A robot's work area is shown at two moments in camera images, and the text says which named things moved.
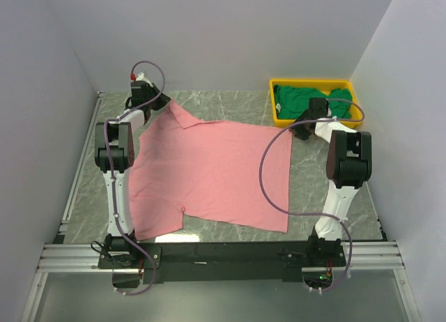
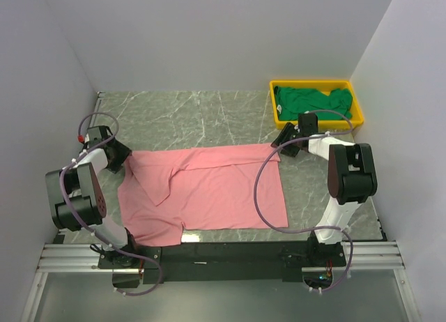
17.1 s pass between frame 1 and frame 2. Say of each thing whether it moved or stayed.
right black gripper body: moved
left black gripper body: moved
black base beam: stayed
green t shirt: stayed
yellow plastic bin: stayed
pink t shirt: moved
